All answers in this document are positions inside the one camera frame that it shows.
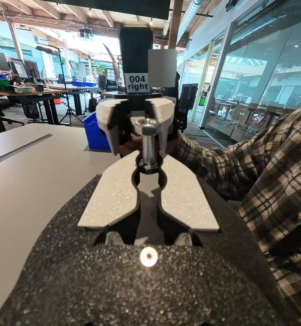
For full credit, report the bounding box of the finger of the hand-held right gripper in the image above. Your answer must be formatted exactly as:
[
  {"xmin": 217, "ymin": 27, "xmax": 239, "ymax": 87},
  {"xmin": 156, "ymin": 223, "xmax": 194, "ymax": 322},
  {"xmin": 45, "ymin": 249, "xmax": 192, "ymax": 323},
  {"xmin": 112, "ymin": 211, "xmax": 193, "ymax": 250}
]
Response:
[
  {"xmin": 145, "ymin": 97, "xmax": 177, "ymax": 158},
  {"xmin": 96, "ymin": 98, "xmax": 129, "ymax": 156}
]

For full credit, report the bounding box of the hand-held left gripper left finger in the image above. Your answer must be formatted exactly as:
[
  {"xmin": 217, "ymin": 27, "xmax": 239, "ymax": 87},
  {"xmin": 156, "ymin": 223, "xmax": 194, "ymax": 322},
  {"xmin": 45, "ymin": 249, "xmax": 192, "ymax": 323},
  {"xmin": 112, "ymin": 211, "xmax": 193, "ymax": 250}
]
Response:
[{"xmin": 77, "ymin": 150, "xmax": 141, "ymax": 231}]

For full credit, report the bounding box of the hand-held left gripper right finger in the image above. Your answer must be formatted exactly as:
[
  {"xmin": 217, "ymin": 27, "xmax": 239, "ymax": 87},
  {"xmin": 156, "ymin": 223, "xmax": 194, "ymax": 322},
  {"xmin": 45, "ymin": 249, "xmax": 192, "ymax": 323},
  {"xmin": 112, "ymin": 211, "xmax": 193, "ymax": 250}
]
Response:
[{"xmin": 158, "ymin": 152, "xmax": 220, "ymax": 233}]

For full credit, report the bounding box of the blue parts bin with divider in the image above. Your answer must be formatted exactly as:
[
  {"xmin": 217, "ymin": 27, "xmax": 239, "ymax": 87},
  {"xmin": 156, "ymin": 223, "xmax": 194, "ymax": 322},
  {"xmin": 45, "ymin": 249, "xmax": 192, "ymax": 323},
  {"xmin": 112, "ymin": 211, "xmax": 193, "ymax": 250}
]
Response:
[{"xmin": 83, "ymin": 111, "xmax": 113, "ymax": 150}]

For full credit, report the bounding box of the silver hex bolt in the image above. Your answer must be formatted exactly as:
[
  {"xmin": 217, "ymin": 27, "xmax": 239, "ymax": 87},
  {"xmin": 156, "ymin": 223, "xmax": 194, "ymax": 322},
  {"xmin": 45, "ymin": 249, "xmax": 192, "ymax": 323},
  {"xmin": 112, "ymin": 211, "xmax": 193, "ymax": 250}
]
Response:
[{"xmin": 135, "ymin": 119, "xmax": 160, "ymax": 170}]

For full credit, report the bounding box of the silver hex nut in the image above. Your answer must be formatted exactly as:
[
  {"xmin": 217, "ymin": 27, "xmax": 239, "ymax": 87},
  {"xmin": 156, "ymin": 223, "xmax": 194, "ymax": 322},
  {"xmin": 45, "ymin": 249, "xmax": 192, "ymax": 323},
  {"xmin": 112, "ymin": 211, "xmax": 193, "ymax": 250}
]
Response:
[{"xmin": 140, "ymin": 163, "xmax": 158, "ymax": 174}]

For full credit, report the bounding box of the person's right forearm plaid sleeve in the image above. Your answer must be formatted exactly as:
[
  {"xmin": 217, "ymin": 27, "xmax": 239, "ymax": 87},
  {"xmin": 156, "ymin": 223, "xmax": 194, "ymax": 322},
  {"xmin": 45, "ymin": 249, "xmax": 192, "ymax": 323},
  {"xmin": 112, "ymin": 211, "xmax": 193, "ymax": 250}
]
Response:
[{"xmin": 175, "ymin": 103, "xmax": 301, "ymax": 204}]

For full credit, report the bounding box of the person's right hand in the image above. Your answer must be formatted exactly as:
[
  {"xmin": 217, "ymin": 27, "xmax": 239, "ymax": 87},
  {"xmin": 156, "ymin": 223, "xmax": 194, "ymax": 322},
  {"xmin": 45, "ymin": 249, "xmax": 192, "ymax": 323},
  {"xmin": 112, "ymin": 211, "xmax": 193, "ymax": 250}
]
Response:
[{"xmin": 119, "ymin": 135, "xmax": 143, "ymax": 156}]

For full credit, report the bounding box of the wooden desk with black legs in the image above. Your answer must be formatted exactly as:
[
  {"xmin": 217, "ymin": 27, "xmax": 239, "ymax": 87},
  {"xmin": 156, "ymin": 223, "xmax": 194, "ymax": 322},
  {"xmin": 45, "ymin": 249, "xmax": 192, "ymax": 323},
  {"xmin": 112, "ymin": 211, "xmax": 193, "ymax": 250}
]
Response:
[{"xmin": 0, "ymin": 85, "xmax": 66, "ymax": 126}]

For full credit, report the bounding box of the black computer monitor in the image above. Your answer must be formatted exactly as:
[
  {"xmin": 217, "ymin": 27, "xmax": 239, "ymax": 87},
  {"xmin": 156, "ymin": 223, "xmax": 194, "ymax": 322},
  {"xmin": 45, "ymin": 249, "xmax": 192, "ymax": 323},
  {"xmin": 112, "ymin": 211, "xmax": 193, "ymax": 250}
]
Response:
[{"xmin": 23, "ymin": 59, "xmax": 41, "ymax": 82}]

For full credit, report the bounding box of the black tripod light stand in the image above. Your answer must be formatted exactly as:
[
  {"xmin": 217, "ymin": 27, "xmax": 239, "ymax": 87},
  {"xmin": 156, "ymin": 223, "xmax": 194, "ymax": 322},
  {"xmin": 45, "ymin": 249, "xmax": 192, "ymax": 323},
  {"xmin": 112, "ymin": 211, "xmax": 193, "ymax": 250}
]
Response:
[{"xmin": 35, "ymin": 44, "xmax": 72, "ymax": 127}]

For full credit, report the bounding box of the monitor showing white page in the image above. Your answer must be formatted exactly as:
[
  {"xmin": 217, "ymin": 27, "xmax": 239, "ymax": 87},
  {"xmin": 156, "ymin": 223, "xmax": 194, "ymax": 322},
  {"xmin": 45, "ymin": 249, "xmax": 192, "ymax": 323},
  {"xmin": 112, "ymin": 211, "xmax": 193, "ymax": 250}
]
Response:
[{"xmin": 9, "ymin": 58, "xmax": 30, "ymax": 80}]

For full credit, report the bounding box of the silver ventilation duct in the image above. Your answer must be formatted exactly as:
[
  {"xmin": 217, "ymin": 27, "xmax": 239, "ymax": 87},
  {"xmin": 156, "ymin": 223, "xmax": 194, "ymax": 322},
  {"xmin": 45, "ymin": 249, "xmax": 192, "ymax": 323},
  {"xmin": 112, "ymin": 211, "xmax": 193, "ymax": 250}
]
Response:
[{"xmin": 177, "ymin": 0, "xmax": 213, "ymax": 41}]

